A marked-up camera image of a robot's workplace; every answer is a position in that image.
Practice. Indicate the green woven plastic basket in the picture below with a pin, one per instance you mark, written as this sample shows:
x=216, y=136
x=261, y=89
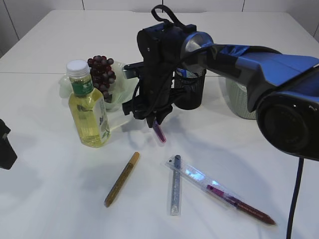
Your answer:
x=238, y=98

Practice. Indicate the gold glitter pen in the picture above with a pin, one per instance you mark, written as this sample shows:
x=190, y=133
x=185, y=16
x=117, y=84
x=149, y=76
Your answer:
x=121, y=180

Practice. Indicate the clear plastic ruler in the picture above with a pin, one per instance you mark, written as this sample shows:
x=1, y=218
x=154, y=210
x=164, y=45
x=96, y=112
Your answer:
x=202, y=181

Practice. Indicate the green wavy glass plate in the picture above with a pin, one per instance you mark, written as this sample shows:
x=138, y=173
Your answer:
x=121, y=91

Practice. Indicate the black mesh pen holder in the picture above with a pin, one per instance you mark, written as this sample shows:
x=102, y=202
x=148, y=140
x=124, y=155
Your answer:
x=193, y=88

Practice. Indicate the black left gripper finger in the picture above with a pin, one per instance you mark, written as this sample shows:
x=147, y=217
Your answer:
x=7, y=153

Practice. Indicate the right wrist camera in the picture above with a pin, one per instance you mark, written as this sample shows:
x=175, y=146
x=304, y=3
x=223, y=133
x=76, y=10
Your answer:
x=134, y=70

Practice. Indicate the purple plastic grape bunch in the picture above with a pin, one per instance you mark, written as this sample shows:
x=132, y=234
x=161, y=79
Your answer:
x=102, y=74

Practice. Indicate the yellow tea bottle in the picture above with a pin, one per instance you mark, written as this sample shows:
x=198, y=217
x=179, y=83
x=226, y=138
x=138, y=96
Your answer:
x=87, y=105

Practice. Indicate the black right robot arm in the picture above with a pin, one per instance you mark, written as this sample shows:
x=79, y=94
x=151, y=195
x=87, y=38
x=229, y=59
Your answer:
x=282, y=90

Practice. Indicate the blue scissors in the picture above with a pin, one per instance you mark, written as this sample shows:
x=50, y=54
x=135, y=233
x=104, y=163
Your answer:
x=183, y=73

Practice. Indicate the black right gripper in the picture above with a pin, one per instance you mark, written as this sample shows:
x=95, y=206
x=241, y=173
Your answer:
x=152, y=99

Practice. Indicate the pink scissors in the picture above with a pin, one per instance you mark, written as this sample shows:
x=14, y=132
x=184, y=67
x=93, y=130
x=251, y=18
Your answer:
x=158, y=131

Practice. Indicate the blue glitter pen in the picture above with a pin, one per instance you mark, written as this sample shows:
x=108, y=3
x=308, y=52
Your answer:
x=175, y=192

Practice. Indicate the red glitter pen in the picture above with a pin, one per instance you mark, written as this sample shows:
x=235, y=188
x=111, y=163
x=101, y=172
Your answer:
x=239, y=205

